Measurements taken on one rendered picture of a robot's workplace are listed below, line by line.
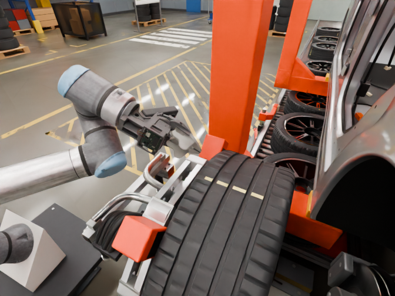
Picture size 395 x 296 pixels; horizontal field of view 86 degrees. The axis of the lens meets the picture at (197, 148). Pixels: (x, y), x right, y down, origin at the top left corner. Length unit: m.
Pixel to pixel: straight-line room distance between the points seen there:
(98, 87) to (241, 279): 0.51
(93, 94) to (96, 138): 0.13
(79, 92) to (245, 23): 0.53
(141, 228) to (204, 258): 0.14
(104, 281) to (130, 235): 1.28
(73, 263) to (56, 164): 0.98
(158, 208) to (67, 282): 1.02
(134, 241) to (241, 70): 0.63
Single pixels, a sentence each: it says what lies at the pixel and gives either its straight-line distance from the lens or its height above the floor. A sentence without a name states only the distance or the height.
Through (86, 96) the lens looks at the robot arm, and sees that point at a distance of 0.57.
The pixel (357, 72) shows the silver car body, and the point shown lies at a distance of 1.68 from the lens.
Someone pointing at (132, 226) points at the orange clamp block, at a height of 1.16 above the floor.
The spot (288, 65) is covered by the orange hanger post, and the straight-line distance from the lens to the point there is 2.79.
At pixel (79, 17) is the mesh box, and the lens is 8.44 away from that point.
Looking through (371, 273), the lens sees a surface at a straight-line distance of 0.77.
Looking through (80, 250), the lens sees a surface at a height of 0.30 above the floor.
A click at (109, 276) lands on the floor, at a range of 1.77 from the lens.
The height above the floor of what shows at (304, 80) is 0.66.
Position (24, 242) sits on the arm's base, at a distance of 1.41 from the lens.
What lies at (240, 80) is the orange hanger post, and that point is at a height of 1.28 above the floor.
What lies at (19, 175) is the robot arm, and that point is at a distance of 0.65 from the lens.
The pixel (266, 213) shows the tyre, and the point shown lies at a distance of 0.49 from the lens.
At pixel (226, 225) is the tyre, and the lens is 0.47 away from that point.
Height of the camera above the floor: 1.57
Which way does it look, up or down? 39 degrees down
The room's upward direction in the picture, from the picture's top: straight up
